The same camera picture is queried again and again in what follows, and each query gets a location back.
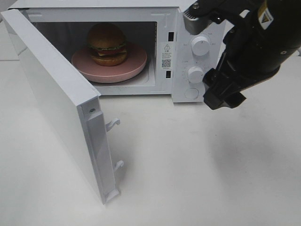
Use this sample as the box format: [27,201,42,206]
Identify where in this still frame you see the white warning label sticker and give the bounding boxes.
[159,41,174,69]

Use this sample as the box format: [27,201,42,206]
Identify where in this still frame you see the white microwave oven body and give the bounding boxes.
[8,0,224,102]

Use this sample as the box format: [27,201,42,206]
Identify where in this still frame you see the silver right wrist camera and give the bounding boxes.
[183,0,225,35]

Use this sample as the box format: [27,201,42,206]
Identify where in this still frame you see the round white door button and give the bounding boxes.
[184,88,199,99]

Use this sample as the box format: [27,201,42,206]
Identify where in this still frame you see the pink round plate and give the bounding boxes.
[71,43,147,83]

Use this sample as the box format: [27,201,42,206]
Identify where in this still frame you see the upper white power knob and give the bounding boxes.
[191,35,211,56]

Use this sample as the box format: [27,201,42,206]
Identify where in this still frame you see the white microwave door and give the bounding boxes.
[1,9,123,203]

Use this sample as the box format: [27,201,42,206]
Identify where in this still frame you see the lower white timer knob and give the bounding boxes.
[187,66,204,84]

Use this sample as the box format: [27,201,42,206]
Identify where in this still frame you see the toy hamburger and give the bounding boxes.
[87,23,127,66]

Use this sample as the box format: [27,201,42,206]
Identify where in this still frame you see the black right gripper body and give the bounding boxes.
[217,0,301,89]

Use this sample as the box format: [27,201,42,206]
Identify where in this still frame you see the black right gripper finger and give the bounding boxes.
[203,68,221,89]
[203,78,246,110]

